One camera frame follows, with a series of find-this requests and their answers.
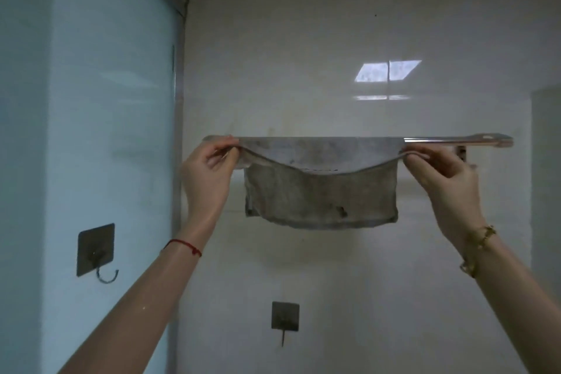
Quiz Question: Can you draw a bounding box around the person's left hand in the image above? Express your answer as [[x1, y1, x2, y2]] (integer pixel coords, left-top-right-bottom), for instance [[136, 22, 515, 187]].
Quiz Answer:
[[181, 136, 242, 239]]

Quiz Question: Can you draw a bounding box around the red string bracelet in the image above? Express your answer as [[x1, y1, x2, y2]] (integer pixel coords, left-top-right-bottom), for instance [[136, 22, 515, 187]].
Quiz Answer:
[[164, 239, 203, 258]]

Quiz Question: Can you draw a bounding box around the grey stained cloth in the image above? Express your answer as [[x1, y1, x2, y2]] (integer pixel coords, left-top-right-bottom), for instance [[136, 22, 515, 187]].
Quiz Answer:
[[234, 136, 410, 230]]

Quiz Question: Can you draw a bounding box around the square adhesive wall hook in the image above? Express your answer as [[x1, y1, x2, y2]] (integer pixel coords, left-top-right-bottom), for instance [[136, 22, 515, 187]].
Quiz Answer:
[[77, 223, 120, 284], [271, 301, 300, 347]]

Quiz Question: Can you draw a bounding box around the glass shower door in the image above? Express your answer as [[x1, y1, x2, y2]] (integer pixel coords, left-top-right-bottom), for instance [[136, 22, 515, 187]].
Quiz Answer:
[[0, 0, 190, 374]]

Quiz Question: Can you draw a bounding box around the person's left forearm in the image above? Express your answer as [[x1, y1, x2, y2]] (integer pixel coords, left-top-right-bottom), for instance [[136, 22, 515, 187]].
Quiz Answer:
[[58, 222, 216, 374]]

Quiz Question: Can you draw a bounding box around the gold chain bracelet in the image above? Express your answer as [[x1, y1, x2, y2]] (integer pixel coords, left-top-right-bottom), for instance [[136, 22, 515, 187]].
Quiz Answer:
[[459, 225, 497, 278]]

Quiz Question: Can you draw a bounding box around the person's right forearm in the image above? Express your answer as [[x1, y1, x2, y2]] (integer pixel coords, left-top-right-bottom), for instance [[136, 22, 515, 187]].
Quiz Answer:
[[457, 226, 561, 374]]

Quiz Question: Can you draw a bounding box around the metal towel rail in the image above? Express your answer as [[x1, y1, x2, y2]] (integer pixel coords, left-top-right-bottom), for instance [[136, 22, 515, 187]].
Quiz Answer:
[[202, 133, 514, 170]]

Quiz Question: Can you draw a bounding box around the person's right hand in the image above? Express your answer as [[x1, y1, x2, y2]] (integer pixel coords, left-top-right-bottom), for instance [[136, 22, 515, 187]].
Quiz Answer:
[[401, 143, 486, 248]]

